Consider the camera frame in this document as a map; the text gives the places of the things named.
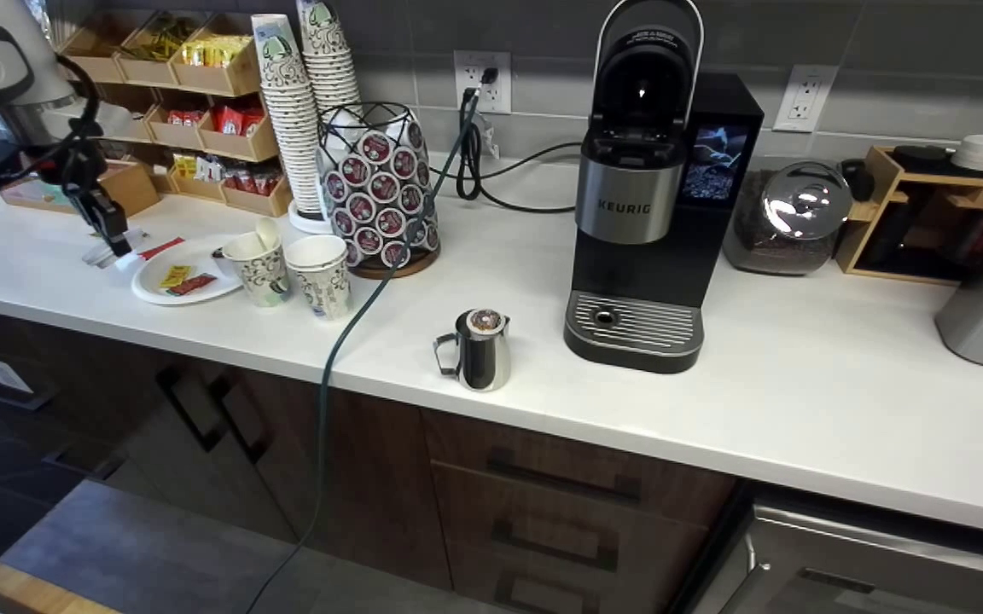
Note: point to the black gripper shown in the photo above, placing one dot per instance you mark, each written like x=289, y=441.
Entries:
x=78, y=167

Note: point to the white cup lid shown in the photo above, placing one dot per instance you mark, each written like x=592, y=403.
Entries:
x=316, y=254

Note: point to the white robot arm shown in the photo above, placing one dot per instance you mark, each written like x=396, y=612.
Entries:
x=52, y=115

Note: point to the yellow packet on plate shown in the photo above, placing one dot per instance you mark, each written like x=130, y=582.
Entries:
x=175, y=274

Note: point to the white paper plate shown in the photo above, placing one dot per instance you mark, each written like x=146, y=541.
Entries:
x=146, y=278

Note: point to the red packet on plate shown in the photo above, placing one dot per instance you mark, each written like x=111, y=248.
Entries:
x=192, y=283

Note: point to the open patterned paper cup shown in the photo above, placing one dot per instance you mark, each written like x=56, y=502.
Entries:
x=257, y=261

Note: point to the cardboard box of packets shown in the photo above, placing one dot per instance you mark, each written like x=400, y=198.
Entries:
x=124, y=182

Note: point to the red stir stick packet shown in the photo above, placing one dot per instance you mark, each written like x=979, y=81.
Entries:
x=161, y=248

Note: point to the wooden condiment organizer shelf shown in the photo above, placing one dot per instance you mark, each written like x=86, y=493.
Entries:
x=180, y=100

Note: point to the front stack of paper cups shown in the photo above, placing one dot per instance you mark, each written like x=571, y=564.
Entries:
x=292, y=109

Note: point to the stack of paper cups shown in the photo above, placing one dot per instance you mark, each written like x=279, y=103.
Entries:
x=292, y=109
x=324, y=57

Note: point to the rear stack of paper cups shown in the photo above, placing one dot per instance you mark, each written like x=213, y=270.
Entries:
x=324, y=57

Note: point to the small steel milk pitcher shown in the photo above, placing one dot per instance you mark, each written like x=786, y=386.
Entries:
x=483, y=350

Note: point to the black Keurig coffee machine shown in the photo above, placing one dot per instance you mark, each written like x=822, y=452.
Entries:
x=662, y=163

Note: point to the shiny dark round container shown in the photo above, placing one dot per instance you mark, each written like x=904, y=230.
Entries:
x=786, y=221

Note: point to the stainless dishwasher front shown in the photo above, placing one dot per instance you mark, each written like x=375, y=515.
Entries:
x=839, y=560

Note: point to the wooden tray organizer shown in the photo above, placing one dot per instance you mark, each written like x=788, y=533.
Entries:
x=918, y=221

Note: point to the wire coffee pod carousel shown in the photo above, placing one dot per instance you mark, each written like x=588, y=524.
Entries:
x=375, y=189

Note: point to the left white wall outlet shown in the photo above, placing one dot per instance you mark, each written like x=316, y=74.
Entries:
x=484, y=76

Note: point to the white wall outlet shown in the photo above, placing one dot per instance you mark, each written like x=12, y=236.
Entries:
x=484, y=76
x=802, y=98

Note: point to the right white wall outlet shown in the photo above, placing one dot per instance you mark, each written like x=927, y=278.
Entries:
x=802, y=98

